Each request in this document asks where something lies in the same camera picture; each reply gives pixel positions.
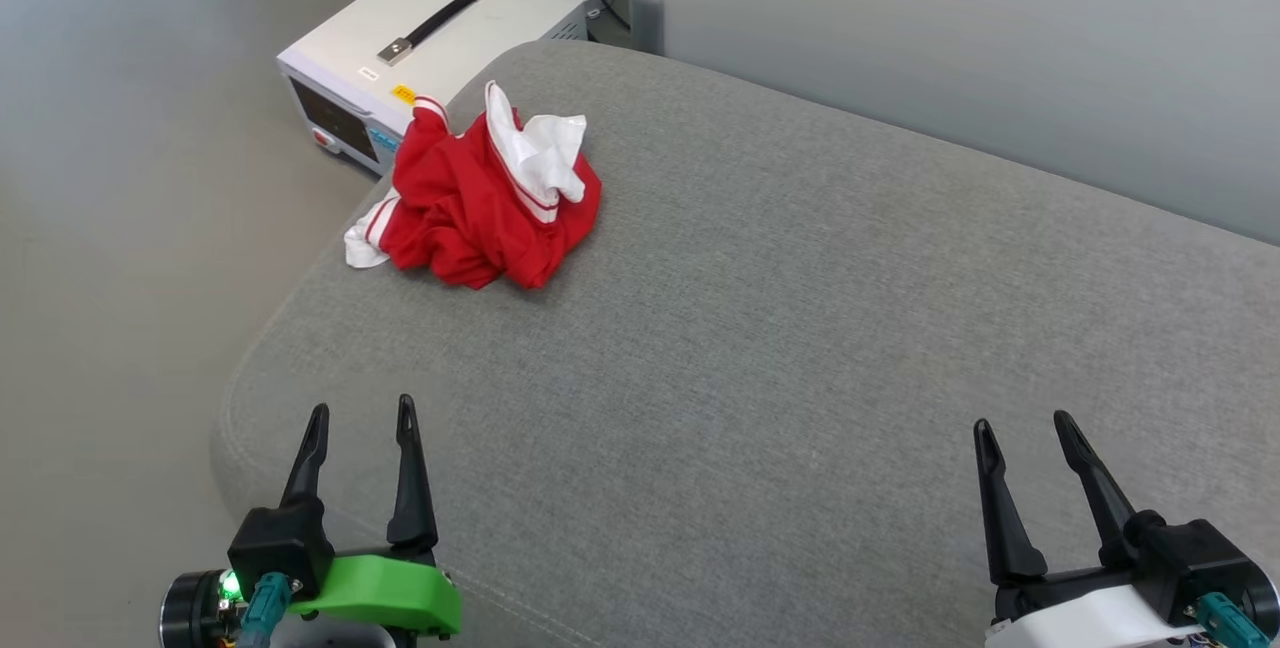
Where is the black carry handle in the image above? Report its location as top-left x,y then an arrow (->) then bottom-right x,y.
377,0 -> 495,66

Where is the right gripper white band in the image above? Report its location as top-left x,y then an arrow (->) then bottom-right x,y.
973,410 -> 1280,648

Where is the teal plug gripper cable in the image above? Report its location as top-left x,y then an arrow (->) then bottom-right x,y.
235,573 -> 293,648
1195,593 -> 1251,648

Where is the red white basketball jersey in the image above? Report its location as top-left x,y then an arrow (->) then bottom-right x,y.
344,80 -> 603,291

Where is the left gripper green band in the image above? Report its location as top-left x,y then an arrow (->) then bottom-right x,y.
160,394 -> 463,648

